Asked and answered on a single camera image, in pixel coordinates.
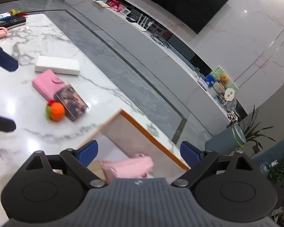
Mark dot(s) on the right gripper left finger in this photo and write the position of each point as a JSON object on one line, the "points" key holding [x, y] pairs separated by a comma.
{"points": [[77, 162]]}

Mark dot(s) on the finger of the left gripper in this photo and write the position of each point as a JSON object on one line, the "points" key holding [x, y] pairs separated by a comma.
{"points": [[7, 125], [7, 62]]}

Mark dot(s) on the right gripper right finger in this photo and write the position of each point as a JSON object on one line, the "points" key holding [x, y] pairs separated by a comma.
{"points": [[200, 162]]}

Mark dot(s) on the illustrated card box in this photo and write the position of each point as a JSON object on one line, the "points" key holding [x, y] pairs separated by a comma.
{"points": [[73, 103]]}

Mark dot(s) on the orange crochet fruit keychain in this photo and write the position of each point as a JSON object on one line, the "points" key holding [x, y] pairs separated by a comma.
{"points": [[55, 110]]}

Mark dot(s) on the pink snap card wallet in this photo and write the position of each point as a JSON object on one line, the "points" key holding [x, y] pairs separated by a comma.
{"points": [[47, 84]]}

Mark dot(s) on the light pink pouch bag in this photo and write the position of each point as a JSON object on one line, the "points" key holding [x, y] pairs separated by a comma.
{"points": [[136, 167]]}

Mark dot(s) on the white rectangular box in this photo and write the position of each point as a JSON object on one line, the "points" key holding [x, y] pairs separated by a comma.
{"points": [[58, 65]]}

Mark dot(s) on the pink handheld device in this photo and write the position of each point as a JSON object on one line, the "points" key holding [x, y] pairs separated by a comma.
{"points": [[3, 32]]}

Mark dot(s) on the black remote control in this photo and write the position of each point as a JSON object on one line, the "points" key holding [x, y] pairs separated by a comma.
{"points": [[13, 23]]}

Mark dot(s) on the blue white card box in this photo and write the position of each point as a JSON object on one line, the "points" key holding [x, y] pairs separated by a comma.
{"points": [[5, 17]]}

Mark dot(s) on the orange storage box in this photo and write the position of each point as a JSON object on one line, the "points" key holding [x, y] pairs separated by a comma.
{"points": [[122, 137]]}

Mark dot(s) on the potted plant right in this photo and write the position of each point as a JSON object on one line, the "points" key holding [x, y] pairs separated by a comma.
{"points": [[252, 130]]}

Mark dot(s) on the round white fan sign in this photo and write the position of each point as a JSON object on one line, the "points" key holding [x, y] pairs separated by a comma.
{"points": [[229, 94]]}

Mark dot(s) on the teddy bear decoration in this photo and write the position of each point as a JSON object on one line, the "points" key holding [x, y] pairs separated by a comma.
{"points": [[223, 80]]}

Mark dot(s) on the marble tv console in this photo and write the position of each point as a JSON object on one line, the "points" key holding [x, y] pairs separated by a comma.
{"points": [[171, 70]]}

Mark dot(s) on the white desk clock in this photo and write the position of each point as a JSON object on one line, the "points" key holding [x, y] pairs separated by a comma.
{"points": [[125, 12]]}

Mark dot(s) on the white wifi router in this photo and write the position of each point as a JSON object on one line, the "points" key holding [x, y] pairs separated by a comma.
{"points": [[143, 23]]}

